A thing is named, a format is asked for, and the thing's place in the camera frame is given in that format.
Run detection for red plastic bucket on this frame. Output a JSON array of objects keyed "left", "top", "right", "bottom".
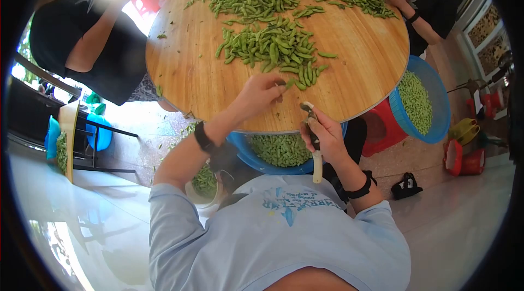
[{"left": 443, "top": 139, "right": 486, "bottom": 177}]

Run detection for round wooden table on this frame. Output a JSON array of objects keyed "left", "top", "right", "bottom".
[{"left": 145, "top": 0, "right": 411, "bottom": 135}]

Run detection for person's left index finger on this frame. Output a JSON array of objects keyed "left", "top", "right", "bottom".
[{"left": 260, "top": 73, "right": 288, "bottom": 88}]

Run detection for wooden table with pods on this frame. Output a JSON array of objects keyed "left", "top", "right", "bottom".
[{"left": 55, "top": 100, "right": 81, "bottom": 185}]

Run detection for white-handled scissors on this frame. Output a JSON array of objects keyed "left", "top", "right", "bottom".
[{"left": 300, "top": 101, "right": 324, "bottom": 184}]

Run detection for person's body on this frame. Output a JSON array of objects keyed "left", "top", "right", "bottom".
[{"left": 148, "top": 174, "right": 412, "bottom": 291}]

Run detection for black bag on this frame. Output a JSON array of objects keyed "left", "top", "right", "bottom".
[{"left": 391, "top": 172, "right": 423, "bottom": 201}]

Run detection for small pile of edamame pods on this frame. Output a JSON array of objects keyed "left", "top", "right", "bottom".
[{"left": 215, "top": 17, "right": 339, "bottom": 91}]

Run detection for black wrist band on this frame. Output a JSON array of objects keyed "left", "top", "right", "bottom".
[
  {"left": 193, "top": 121, "right": 240, "bottom": 173},
  {"left": 343, "top": 170, "right": 377, "bottom": 201}
]

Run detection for person's right thumb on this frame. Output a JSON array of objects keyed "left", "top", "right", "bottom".
[{"left": 300, "top": 121, "right": 317, "bottom": 146}]

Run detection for person's right hand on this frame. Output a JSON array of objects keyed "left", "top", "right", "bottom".
[{"left": 300, "top": 107, "right": 349, "bottom": 165}]

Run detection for white bowl of pod scraps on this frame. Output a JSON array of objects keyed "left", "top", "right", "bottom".
[{"left": 184, "top": 160, "right": 224, "bottom": 210}]

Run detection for person's right fingers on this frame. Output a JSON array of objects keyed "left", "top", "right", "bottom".
[{"left": 311, "top": 107, "right": 341, "bottom": 138}]

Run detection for blue basket of trimmed pods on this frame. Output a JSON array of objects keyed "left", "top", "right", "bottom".
[
  {"left": 226, "top": 121, "right": 349, "bottom": 176},
  {"left": 388, "top": 55, "right": 452, "bottom": 144}
]

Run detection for white cabinet with patterned panels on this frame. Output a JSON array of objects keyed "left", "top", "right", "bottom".
[{"left": 462, "top": 0, "right": 513, "bottom": 84}]

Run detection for person's left hand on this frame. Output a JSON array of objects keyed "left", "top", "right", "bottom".
[{"left": 233, "top": 72, "right": 288, "bottom": 123}]

